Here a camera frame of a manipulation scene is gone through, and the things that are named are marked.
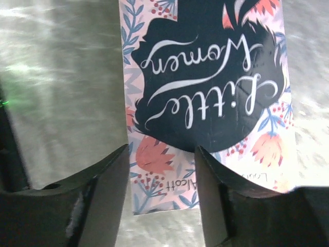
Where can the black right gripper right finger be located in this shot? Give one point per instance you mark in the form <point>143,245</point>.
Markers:
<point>238,212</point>

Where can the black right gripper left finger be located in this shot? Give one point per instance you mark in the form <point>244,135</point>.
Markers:
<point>83,209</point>

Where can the Little Women book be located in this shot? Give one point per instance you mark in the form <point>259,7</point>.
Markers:
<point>205,73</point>

